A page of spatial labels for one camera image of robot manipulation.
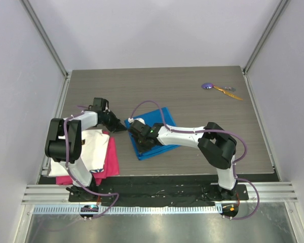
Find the blue cloth napkin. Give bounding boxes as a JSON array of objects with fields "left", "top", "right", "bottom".
[{"left": 129, "top": 107, "right": 179, "bottom": 160}]

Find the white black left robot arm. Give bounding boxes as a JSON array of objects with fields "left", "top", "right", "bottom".
[{"left": 45, "top": 98, "right": 126, "bottom": 202}]

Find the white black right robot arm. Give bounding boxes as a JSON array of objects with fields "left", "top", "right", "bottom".
[{"left": 128, "top": 119, "right": 237, "bottom": 200}]

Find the white folded cloth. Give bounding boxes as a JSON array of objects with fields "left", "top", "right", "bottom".
[{"left": 48, "top": 129, "right": 110, "bottom": 177}]

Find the pink folded cloth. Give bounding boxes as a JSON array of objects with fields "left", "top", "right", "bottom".
[{"left": 55, "top": 130, "right": 121, "bottom": 186}]

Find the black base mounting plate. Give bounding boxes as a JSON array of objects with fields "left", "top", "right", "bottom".
[{"left": 68, "top": 184, "right": 249, "bottom": 207}]

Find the iridescent purple spoon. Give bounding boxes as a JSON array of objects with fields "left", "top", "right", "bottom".
[{"left": 201, "top": 83, "right": 214, "bottom": 90}]

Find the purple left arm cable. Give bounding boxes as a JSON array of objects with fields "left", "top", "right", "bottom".
[{"left": 63, "top": 105, "right": 120, "bottom": 220}]

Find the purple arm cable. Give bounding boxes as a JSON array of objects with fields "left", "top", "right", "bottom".
[
  {"left": 63, "top": 105, "right": 120, "bottom": 220},
  {"left": 128, "top": 100, "right": 260, "bottom": 221}
]

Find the slotted white cable duct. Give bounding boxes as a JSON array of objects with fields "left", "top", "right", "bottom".
[{"left": 33, "top": 204, "right": 222, "bottom": 215}]

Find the left aluminium corner post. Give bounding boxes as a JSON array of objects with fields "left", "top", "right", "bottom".
[{"left": 20, "top": 0, "right": 68, "bottom": 78}]

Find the aluminium corner post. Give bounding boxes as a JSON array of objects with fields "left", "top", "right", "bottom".
[
  {"left": 20, "top": 0, "right": 68, "bottom": 78},
  {"left": 242, "top": 0, "right": 290, "bottom": 75}
]

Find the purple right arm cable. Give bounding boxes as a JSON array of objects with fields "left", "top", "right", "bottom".
[{"left": 128, "top": 100, "right": 260, "bottom": 221}]

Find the aluminium front frame rail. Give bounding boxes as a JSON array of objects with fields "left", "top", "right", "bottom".
[{"left": 22, "top": 182, "right": 297, "bottom": 207}]

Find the right aluminium corner post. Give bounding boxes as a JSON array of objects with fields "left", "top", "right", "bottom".
[{"left": 242, "top": 0, "right": 290, "bottom": 75}]

